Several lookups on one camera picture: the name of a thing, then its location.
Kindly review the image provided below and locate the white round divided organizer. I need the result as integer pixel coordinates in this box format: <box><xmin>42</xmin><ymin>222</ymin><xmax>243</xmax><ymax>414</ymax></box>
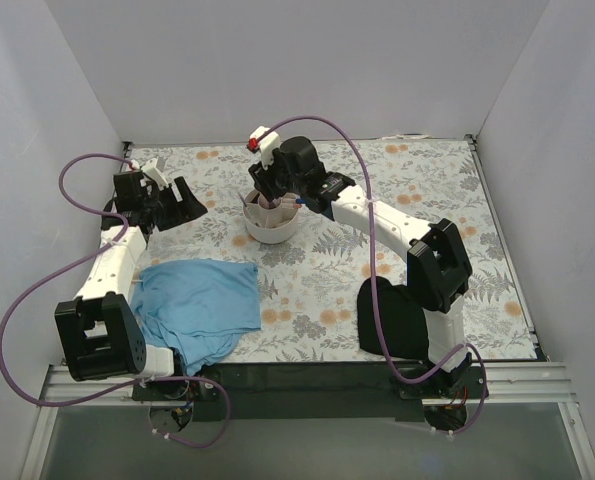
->
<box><xmin>242</xmin><ymin>190</ymin><xmax>300</xmax><ymax>245</ymax></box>

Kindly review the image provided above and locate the pink capped glue tube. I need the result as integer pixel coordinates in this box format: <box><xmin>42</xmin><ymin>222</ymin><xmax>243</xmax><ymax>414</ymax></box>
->
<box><xmin>258</xmin><ymin>195</ymin><xmax>282</xmax><ymax>210</ymax></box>

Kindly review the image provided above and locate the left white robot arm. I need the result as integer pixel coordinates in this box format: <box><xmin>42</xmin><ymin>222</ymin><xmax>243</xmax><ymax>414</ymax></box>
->
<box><xmin>54</xmin><ymin>171</ymin><xmax>207</xmax><ymax>400</ymax></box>

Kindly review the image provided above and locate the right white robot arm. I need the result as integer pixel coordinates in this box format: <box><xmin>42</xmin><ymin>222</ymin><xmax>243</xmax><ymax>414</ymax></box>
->
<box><xmin>247</xmin><ymin>128</ymin><xmax>472</xmax><ymax>398</ymax></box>

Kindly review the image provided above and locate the light blue cloth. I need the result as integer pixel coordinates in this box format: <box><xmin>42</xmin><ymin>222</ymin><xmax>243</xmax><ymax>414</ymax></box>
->
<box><xmin>131</xmin><ymin>259</ymin><xmax>261</xmax><ymax>375</ymax></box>

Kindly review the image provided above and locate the black cloth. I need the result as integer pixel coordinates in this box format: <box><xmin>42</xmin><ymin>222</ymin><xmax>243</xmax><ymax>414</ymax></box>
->
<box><xmin>356</xmin><ymin>276</ymin><xmax>429</xmax><ymax>361</ymax></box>

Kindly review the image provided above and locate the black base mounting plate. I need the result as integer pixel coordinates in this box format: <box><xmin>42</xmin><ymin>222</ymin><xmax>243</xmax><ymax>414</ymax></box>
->
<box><xmin>131</xmin><ymin>362</ymin><xmax>490</xmax><ymax>424</ymax></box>

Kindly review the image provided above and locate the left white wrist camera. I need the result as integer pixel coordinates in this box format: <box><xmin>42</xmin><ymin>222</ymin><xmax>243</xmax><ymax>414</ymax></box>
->
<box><xmin>128</xmin><ymin>158</ymin><xmax>170</xmax><ymax>189</ymax></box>

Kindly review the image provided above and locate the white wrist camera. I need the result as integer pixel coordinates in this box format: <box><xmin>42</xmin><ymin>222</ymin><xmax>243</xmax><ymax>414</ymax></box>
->
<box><xmin>247</xmin><ymin>126</ymin><xmax>281</xmax><ymax>170</ymax></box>
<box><xmin>128</xmin><ymin>158</ymin><xmax>170</xmax><ymax>189</ymax></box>

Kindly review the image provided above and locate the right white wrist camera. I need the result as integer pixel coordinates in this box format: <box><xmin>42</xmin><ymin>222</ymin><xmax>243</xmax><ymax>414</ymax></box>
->
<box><xmin>247</xmin><ymin>126</ymin><xmax>281</xmax><ymax>170</ymax></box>

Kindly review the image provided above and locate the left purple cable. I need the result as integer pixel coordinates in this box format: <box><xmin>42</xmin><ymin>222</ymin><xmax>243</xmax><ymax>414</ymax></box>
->
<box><xmin>0</xmin><ymin>153</ymin><xmax>232</xmax><ymax>450</ymax></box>

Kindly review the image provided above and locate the aluminium frame rail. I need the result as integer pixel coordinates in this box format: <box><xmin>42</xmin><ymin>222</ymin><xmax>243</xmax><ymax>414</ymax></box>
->
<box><xmin>41</xmin><ymin>362</ymin><xmax>577</xmax><ymax>406</ymax></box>

